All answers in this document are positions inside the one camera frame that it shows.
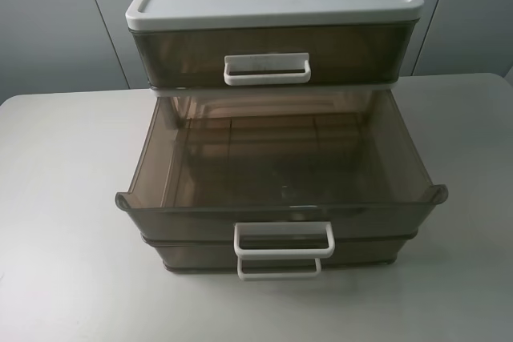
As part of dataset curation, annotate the smoky brown drawer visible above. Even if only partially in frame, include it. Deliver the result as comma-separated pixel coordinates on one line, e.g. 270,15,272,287
131,22,414,90
115,90,448,259
143,232,417,274

